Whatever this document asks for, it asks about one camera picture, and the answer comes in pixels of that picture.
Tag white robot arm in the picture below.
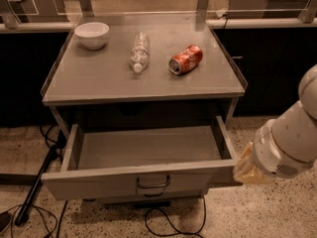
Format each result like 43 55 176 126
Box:
233 65 317 184

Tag black floor pole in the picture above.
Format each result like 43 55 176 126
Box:
14 132 66 226

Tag orange soda can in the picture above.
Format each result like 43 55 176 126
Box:
168 45 203 75

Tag black cables at left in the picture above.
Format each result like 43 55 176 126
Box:
0 124 68 238

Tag grey drawer cabinet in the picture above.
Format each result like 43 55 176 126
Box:
42 13 247 204

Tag grey top drawer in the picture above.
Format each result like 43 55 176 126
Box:
42 117 237 204

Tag clear plastic water bottle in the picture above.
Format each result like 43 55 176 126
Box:
130 32 150 73

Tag white ceramic bowl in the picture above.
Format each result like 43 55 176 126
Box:
74 22 110 50

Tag black cable under cabinet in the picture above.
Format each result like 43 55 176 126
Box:
144 195 208 238

